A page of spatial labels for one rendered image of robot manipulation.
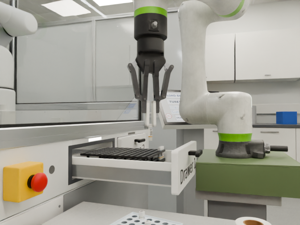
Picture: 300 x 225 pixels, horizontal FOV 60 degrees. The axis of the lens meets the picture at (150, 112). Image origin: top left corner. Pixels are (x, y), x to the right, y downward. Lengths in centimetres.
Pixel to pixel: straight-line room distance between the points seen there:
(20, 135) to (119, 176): 27
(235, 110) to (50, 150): 65
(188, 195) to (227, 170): 96
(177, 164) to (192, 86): 48
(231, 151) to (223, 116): 13
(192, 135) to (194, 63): 81
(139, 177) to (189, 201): 119
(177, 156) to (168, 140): 185
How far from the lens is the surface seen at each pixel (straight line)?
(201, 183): 93
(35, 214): 73
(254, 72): 414
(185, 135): 178
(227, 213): 104
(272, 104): 444
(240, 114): 101
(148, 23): 71
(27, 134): 66
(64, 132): 78
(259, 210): 103
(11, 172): 61
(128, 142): 112
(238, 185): 93
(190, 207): 189
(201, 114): 104
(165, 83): 72
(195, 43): 111
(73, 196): 84
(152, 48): 70
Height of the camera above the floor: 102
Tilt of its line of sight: 1 degrees up
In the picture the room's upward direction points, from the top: straight up
